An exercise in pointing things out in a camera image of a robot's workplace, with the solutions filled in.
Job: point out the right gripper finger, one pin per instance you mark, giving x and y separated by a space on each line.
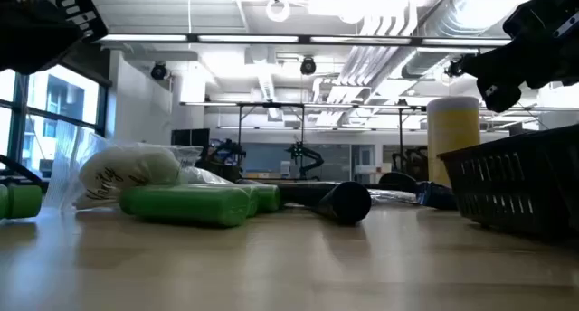
502 64

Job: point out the dark blue toiletry tube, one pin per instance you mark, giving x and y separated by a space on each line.
434 195
303 194
346 202

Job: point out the white vanity kit bag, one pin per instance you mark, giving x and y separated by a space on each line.
126 168

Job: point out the green travel bottle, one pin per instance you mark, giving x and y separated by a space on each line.
270 198
25 201
190 205
254 202

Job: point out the silver foil packet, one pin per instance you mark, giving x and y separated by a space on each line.
393 196

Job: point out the white cotton pads bag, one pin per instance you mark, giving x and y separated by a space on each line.
201 175

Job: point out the black ceiling spotlight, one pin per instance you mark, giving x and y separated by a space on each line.
453 68

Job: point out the large window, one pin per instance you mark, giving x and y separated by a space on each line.
63 94

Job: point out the yellow canister white lid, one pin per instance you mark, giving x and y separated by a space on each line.
452 144

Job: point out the black slotted plastic basket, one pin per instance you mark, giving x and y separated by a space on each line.
563 189
493 184

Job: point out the round black ceiling fixture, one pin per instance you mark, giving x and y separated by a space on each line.
158 71
308 66

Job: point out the black background monitors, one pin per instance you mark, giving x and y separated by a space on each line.
190 138

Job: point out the long ceiling light strip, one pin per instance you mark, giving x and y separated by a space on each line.
249 39

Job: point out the silver ventilation duct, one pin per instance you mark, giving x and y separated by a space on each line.
452 12

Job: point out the black overhead rig frame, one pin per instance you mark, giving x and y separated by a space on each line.
271 105

